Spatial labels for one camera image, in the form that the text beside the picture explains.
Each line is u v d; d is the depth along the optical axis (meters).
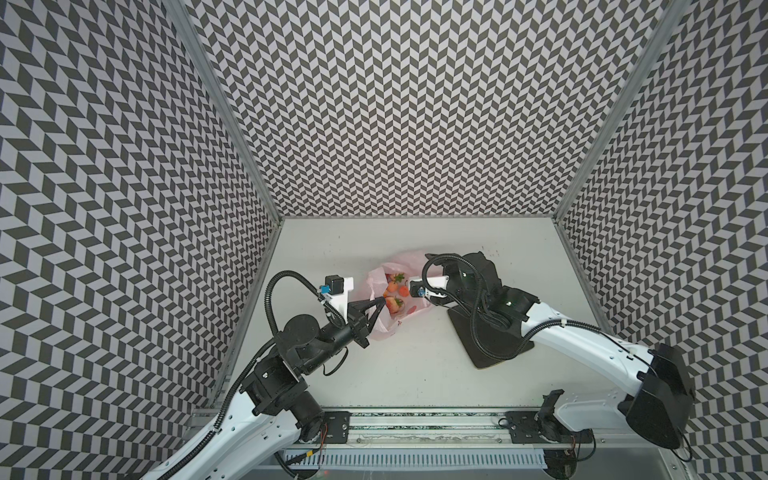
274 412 0.47
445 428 0.74
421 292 0.62
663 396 0.39
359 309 0.57
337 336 0.54
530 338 0.50
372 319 0.61
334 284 0.53
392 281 0.72
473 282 0.54
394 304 0.91
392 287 0.71
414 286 0.63
